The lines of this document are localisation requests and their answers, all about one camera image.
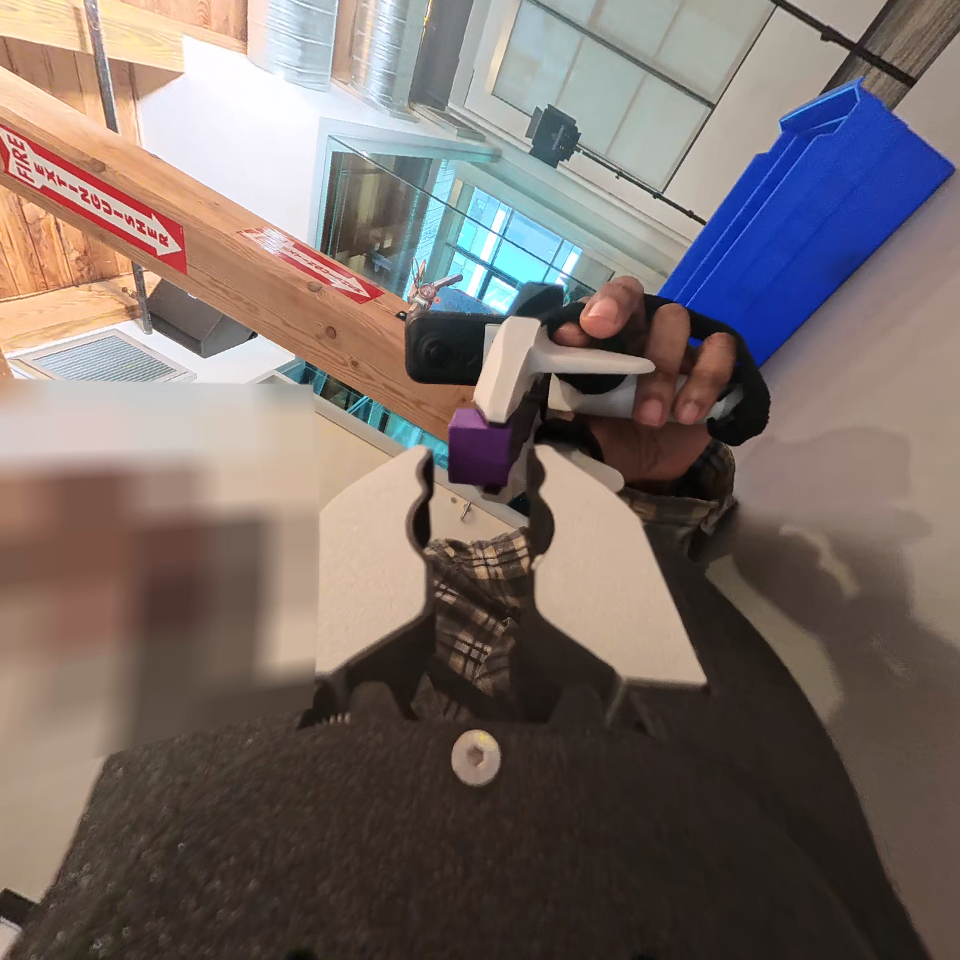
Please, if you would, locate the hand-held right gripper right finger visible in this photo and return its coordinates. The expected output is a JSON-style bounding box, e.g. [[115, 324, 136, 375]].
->
[[517, 442, 711, 691]]

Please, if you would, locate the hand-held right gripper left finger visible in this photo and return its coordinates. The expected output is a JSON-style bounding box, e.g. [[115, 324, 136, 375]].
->
[[315, 444, 438, 684]]

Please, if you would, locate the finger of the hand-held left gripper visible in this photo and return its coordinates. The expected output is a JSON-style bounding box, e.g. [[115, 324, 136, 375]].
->
[[549, 444, 626, 495]]

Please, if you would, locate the purple wooden cube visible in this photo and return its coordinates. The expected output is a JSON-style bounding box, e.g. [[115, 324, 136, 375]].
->
[[447, 406, 517, 491]]

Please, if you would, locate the blue plastic container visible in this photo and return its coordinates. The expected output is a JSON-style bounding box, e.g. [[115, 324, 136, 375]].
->
[[657, 75, 958, 369]]

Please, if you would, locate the person's left forearm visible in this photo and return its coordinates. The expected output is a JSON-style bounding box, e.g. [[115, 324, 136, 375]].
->
[[618, 441, 741, 566]]

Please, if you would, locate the person's left hand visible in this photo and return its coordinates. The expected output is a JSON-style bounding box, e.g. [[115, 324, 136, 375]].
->
[[579, 274, 741, 486]]

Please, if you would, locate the red canister with labels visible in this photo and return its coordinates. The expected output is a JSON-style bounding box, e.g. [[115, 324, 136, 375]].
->
[[408, 258, 465, 324]]

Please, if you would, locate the glass panel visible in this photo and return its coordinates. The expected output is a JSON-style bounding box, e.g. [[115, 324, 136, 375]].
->
[[318, 133, 505, 301]]

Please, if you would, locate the red arrow sign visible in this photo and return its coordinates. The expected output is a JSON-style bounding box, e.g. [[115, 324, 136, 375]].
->
[[0, 123, 189, 278], [235, 224, 386, 306]]

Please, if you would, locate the wooden top desk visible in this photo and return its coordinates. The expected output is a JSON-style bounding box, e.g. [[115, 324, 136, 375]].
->
[[0, 63, 460, 441]]

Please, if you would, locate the black studio light on stand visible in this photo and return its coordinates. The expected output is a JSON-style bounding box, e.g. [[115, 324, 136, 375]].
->
[[526, 102, 711, 227]]

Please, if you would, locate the white air vent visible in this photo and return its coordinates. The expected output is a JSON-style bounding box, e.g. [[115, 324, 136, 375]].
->
[[6, 325, 198, 384]]

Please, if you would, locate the metal conduit pipe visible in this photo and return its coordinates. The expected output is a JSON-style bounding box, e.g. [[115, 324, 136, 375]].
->
[[81, 0, 153, 336]]

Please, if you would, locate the black ceiling pipe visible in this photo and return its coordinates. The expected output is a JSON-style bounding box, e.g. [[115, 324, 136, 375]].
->
[[771, 0, 921, 88]]

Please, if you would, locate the grey wall box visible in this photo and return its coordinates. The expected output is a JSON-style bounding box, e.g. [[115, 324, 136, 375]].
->
[[145, 280, 261, 360]]

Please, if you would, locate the silver air duct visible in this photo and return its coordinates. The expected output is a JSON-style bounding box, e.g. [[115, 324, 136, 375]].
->
[[246, 0, 423, 115]]

